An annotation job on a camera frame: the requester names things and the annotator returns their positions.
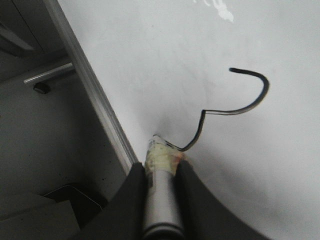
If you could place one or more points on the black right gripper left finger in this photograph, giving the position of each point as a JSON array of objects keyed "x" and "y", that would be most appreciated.
[{"x": 122, "y": 218}]

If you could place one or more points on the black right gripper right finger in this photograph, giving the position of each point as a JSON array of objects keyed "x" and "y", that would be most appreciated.
[{"x": 203, "y": 215}]

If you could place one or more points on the white black whiteboard marker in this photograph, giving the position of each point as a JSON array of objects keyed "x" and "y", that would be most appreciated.
[{"x": 162, "y": 218}]

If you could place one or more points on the white whiteboard surface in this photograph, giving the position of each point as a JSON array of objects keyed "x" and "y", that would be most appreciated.
[{"x": 161, "y": 62}]

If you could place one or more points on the grey cardboard box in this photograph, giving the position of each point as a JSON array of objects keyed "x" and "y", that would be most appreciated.
[{"x": 55, "y": 215}]

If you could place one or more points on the metal table leg with foot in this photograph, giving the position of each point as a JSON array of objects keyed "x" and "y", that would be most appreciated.
[{"x": 38, "y": 81}]

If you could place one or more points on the aluminium whiteboard frame rail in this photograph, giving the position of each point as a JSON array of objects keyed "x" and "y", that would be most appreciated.
[{"x": 107, "y": 117}]

